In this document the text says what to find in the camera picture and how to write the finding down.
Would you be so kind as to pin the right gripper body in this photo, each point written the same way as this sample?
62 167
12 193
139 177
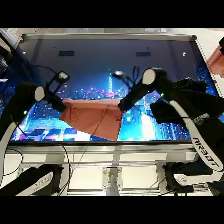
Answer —
124 103

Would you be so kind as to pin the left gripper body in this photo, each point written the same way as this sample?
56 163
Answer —
59 104

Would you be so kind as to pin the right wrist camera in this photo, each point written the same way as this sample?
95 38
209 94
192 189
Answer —
119 73

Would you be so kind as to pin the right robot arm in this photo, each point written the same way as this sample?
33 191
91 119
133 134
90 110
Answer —
156 81

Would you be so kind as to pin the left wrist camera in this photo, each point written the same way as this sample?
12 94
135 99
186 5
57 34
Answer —
61 76

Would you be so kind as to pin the black garment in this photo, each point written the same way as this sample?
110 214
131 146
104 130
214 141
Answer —
204 101

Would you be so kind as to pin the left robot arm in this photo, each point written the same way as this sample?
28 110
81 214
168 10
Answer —
20 100

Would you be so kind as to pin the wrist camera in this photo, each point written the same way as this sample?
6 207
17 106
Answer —
61 76
119 73

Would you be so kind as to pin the orange-red garment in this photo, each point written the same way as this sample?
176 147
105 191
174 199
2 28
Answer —
95 116

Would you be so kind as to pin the red garment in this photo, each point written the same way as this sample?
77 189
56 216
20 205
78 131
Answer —
217 61

